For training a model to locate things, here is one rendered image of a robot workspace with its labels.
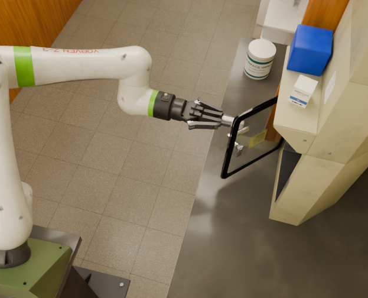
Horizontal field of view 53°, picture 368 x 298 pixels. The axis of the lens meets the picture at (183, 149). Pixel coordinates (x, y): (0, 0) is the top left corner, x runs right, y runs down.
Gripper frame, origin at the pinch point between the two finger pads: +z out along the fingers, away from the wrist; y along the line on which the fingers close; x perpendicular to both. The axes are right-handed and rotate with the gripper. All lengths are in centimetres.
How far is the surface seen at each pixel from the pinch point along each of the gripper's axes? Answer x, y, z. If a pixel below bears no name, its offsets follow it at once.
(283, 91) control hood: -19.9, -1.0, 12.1
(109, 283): 130, -37, -48
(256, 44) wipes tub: 22, 66, 2
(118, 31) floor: 131, 173, -123
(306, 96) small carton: -24.3, -5.0, 17.7
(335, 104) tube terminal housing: -32.4, -13.2, 22.7
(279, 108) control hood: -19.9, -7.3, 11.7
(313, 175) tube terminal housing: -0.8, -13.2, 27.8
